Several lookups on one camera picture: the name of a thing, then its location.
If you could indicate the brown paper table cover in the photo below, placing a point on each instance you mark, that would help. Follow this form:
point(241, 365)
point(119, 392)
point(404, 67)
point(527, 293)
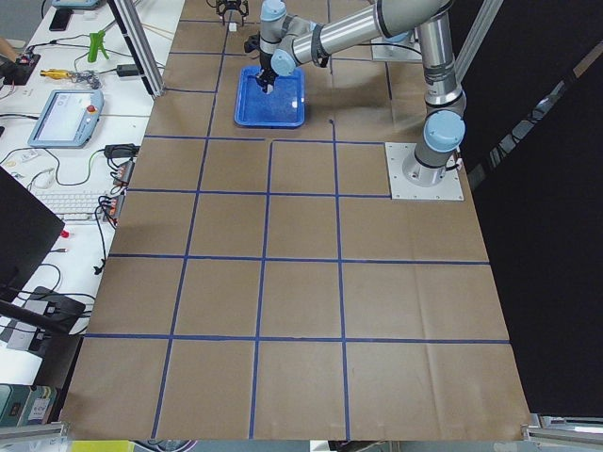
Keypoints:
point(263, 284)

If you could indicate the black monitor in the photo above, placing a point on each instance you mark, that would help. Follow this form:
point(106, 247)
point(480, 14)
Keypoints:
point(29, 230)

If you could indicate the black phone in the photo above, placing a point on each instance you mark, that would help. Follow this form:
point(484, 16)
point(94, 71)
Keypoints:
point(60, 20)

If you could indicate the white keyboard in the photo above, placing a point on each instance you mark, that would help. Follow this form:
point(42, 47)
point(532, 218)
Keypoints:
point(71, 205)

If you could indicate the blue plastic tray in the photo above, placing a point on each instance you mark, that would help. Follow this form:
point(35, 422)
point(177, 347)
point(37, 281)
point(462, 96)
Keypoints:
point(284, 107)

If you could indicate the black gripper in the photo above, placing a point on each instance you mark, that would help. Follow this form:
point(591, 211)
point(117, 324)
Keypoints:
point(265, 62)

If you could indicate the aluminium frame post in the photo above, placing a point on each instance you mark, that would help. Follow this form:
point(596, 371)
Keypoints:
point(130, 25)

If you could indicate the blue teach pendant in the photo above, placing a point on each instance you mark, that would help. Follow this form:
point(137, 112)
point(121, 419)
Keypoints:
point(68, 118)

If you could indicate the green handled reacher grabber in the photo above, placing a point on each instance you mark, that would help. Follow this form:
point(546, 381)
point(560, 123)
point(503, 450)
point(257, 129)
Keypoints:
point(221, 8)

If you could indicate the yellow metal tool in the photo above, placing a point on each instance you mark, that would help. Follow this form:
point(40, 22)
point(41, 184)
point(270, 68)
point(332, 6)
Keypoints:
point(56, 74)

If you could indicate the black power adapter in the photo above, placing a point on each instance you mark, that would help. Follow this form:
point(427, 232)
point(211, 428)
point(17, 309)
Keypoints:
point(127, 70)

